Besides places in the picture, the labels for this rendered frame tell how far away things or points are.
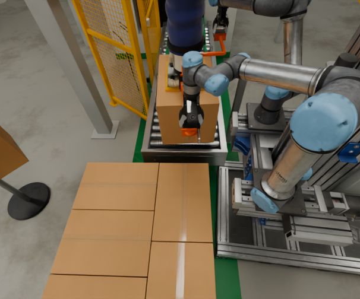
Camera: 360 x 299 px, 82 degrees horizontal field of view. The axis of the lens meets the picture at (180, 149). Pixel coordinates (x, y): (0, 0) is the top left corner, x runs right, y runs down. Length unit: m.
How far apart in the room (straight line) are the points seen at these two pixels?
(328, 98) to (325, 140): 0.09
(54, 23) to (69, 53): 0.24
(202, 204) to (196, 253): 0.32
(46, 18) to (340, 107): 1.92
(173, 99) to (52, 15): 1.11
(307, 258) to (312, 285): 0.29
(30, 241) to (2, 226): 0.35
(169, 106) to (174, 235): 0.84
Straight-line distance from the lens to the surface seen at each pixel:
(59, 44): 2.11
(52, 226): 2.41
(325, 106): 0.52
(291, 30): 1.29
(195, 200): 1.54
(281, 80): 0.73
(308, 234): 1.20
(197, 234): 1.47
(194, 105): 0.89
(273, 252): 1.89
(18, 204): 2.68
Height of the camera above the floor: 1.98
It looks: 54 degrees down
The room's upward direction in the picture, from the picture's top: 3 degrees counter-clockwise
